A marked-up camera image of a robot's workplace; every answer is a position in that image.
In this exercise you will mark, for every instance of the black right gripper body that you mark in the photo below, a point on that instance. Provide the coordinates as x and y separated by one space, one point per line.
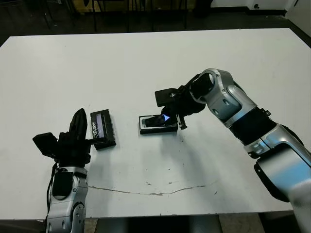
184 104

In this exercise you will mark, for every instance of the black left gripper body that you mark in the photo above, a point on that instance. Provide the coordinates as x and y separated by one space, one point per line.
73 153

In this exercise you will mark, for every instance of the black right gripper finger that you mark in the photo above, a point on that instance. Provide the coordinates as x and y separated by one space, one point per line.
174 119
166 111

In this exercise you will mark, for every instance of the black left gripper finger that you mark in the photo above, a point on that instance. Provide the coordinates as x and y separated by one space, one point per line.
84 125
75 125

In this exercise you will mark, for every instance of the black slim camera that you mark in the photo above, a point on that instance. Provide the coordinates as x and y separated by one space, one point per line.
151 121

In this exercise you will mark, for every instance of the black box lid with label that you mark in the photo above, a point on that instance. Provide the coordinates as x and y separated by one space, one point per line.
108 131

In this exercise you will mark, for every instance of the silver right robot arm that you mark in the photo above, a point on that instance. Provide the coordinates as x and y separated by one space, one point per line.
230 97

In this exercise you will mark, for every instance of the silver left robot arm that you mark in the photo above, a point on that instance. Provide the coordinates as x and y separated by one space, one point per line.
65 206

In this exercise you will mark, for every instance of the black box white inside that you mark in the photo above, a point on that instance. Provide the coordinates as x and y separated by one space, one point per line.
158 131

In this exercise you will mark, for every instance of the black waste bin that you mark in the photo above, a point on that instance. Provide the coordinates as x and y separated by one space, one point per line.
204 8

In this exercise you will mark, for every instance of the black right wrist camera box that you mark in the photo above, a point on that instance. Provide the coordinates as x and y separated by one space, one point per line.
166 97

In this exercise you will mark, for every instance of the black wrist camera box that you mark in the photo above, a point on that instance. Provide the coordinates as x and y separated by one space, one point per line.
166 97
46 144

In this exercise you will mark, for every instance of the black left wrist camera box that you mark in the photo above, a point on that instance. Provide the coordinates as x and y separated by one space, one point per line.
46 144

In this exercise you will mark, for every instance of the black round wall knob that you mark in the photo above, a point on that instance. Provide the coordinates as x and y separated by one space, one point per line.
256 6

